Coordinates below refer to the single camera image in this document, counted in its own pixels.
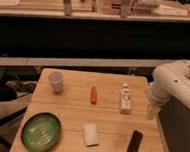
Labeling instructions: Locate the white tube bottle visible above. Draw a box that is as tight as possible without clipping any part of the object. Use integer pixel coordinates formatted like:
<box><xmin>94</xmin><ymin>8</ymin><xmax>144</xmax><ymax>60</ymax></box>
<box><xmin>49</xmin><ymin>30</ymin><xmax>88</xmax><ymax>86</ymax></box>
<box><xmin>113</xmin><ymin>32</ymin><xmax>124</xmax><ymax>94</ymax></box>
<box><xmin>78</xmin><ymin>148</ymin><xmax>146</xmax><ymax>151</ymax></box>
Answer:
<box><xmin>120</xmin><ymin>83</ymin><xmax>131</xmax><ymax>114</ymax></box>

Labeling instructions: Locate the green ceramic plate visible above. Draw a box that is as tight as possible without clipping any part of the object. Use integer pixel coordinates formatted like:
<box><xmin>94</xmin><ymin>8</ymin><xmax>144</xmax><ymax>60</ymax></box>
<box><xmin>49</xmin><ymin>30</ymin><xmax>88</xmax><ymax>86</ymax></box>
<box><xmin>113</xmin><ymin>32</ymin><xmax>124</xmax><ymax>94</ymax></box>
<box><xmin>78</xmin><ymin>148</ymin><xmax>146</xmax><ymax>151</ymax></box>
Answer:
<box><xmin>20</xmin><ymin>112</ymin><xmax>62</xmax><ymax>152</ymax></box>

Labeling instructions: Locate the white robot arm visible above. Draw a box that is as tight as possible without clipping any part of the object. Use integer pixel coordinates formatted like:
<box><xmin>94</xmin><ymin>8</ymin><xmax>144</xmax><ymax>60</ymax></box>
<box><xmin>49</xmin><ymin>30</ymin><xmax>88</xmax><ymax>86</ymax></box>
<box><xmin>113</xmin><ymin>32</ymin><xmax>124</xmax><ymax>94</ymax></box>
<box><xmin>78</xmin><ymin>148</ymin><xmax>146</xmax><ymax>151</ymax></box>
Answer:
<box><xmin>146</xmin><ymin>59</ymin><xmax>190</xmax><ymax>120</ymax></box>

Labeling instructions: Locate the white sponge block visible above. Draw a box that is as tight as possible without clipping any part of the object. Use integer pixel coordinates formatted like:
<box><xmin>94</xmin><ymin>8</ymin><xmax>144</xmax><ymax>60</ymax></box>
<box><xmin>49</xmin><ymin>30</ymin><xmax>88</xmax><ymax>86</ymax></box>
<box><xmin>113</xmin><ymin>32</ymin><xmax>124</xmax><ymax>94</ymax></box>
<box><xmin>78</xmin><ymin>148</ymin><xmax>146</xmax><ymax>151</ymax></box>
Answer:
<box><xmin>83</xmin><ymin>123</ymin><xmax>99</xmax><ymax>146</ymax></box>

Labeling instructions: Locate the orange carrot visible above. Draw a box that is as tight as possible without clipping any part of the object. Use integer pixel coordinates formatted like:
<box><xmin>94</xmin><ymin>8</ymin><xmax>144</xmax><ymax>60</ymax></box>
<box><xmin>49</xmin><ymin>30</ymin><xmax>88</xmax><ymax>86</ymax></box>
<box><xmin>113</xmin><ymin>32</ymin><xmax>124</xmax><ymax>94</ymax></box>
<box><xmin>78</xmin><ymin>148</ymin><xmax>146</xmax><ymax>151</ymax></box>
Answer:
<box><xmin>90</xmin><ymin>86</ymin><xmax>97</xmax><ymax>105</ymax></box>

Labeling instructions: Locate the black phone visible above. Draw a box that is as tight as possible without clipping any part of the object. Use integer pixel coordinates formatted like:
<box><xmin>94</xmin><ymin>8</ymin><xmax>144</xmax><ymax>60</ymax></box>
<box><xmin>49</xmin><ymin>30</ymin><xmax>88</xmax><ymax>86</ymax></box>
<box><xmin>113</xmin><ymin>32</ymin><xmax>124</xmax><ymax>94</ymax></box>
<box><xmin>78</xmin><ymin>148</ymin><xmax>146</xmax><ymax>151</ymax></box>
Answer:
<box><xmin>127</xmin><ymin>130</ymin><xmax>144</xmax><ymax>152</ymax></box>

